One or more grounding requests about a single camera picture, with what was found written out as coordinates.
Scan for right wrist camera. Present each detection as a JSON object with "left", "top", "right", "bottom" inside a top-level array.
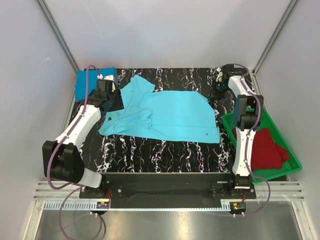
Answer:
[{"left": 216, "top": 63, "right": 242, "bottom": 82}]

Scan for white slotted cable duct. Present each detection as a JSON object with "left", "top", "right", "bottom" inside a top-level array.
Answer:
[{"left": 44, "top": 200, "right": 110, "bottom": 211}]

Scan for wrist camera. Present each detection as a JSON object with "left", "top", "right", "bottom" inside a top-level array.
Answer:
[
  {"left": 96, "top": 74, "right": 117, "bottom": 94},
  {"left": 216, "top": 63, "right": 242, "bottom": 82}
]

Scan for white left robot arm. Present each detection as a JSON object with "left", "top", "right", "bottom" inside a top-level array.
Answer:
[{"left": 42, "top": 88, "right": 124, "bottom": 190}]

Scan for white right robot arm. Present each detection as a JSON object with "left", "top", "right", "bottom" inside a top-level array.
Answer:
[{"left": 213, "top": 72, "right": 264, "bottom": 190}]

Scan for green plastic tray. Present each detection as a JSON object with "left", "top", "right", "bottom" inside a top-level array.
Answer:
[{"left": 221, "top": 107, "right": 303, "bottom": 183}]

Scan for red t shirt in tray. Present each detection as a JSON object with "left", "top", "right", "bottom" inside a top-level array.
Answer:
[{"left": 232, "top": 127, "right": 290, "bottom": 177}]

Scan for folded blue t shirt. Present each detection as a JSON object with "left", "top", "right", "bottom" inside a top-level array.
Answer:
[{"left": 75, "top": 67, "right": 118, "bottom": 102}]

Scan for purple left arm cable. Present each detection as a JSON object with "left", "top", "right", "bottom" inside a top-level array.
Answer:
[{"left": 47, "top": 64, "right": 107, "bottom": 239}]

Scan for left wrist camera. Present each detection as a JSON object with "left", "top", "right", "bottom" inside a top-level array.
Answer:
[{"left": 96, "top": 74, "right": 117, "bottom": 94}]

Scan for light blue t shirt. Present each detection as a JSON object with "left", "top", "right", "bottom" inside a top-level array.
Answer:
[{"left": 98, "top": 75, "right": 220, "bottom": 144}]

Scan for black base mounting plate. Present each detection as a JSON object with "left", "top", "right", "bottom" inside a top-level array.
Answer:
[{"left": 79, "top": 172, "right": 257, "bottom": 211}]

